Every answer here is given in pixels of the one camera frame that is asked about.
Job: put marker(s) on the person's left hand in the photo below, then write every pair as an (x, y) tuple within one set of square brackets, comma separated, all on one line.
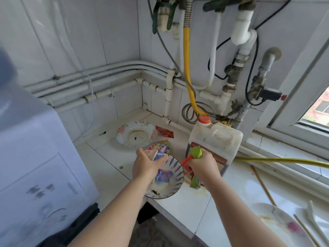
[(145, 167)]

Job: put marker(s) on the person's right hand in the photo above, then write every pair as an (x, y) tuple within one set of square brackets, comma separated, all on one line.
[(207, 169)]

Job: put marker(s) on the small floral plate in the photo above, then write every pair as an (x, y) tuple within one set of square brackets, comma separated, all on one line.
[(136, 135)]

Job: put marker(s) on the blue striped bowl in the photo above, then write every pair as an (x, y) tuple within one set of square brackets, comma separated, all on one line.
[(169, 190)]

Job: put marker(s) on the person's right forearm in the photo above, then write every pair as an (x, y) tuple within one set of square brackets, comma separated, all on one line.
[(239, 218)]

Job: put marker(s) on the person's left forearm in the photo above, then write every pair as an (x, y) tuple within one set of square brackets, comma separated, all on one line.
[(110, 218)]

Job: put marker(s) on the plastic jug orange cap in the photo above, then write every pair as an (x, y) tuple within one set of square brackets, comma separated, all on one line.
[(218, 141)]

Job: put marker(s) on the wooden chopstick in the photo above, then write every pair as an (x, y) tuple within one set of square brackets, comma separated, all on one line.
[(263, 185), (306, 228)]

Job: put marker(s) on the thin clear tube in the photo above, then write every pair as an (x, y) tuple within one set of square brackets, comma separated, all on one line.
[(91, 105)]

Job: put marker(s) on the long white horizontal pipe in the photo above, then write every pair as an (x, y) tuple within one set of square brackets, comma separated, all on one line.
[(295, 177)]

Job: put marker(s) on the white pipe brass valve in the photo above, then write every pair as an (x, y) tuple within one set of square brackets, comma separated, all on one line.
[(232, 74)]

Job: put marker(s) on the black solenoid valve red button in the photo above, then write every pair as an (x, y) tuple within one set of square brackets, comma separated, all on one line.
[(271, 94)]

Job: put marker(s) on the white water dispenser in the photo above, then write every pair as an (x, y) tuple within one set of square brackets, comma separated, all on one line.
[(38, 164)]

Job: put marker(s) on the red brick apartment building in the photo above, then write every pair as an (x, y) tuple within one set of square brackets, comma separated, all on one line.
[(321, 108)]

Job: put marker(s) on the blue water bottle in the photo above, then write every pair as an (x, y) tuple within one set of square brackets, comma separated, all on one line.
[(6, 66)]

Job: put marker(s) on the group of white wall pipes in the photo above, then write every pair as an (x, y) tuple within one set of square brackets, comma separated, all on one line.
[(169, 95)]

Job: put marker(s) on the white window frame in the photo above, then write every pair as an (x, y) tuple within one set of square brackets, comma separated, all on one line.
[(295, 100)]

